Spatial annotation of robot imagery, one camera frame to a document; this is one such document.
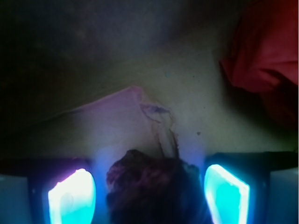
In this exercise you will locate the brown paper lining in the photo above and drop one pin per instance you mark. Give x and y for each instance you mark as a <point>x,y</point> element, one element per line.
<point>95,78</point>

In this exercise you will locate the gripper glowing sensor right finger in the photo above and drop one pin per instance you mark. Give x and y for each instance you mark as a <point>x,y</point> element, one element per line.
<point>252,188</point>

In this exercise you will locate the brown rough rock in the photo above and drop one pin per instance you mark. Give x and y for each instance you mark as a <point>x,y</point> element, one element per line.
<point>146,190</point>

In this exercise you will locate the crumpled red paper ball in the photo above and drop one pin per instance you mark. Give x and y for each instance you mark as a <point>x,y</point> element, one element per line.
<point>264,57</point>

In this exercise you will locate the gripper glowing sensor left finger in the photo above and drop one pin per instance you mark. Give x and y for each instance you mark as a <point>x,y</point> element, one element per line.
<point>46,191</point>

